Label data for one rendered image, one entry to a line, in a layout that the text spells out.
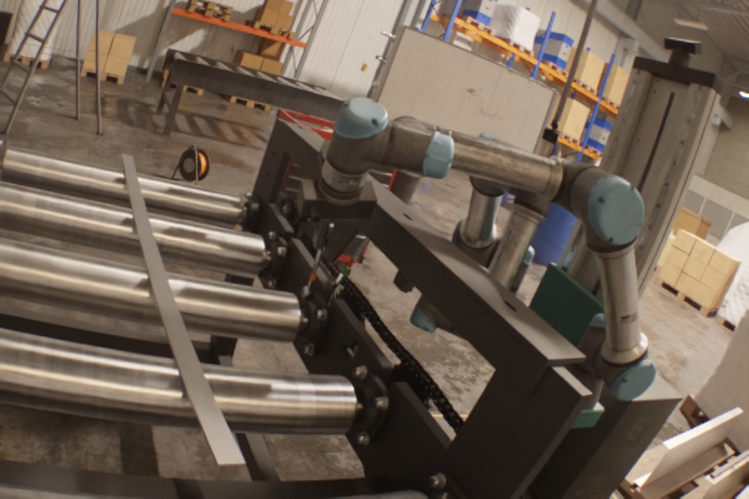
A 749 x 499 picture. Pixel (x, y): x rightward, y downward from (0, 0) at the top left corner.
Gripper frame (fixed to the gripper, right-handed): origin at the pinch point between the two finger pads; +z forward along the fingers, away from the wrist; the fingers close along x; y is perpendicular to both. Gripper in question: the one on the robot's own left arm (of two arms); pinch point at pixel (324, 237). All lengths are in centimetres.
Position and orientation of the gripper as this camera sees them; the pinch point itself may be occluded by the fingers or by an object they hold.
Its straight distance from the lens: 105.8
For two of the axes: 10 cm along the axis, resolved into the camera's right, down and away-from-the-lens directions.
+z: -2.3, 6.6, 7.1
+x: 9.5, 0.1, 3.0
